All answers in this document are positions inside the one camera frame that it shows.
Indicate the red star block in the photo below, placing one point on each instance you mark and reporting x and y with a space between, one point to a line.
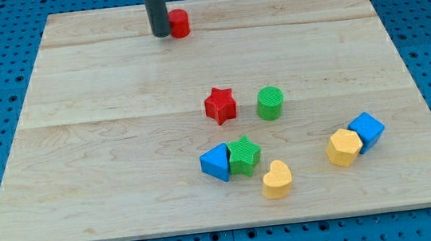
220 105

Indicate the green star block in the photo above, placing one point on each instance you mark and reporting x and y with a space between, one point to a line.
244 156

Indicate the blue triangle block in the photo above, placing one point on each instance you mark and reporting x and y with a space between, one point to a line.
215 162

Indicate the green cylinder block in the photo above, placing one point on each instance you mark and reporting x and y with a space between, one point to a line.
270 103

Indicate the light wooden board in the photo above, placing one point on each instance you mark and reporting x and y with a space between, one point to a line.
113 124

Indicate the yellow heart block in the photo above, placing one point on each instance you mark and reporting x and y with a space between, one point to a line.
277 182

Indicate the red cylinder block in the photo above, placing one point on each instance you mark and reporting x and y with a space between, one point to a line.
179 23

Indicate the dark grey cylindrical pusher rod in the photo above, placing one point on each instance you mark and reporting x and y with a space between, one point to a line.
158 17

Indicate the yellow hexagon block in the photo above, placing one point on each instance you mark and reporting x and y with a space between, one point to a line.
344 147

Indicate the blue cube block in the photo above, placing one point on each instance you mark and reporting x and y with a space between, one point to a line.
368 128

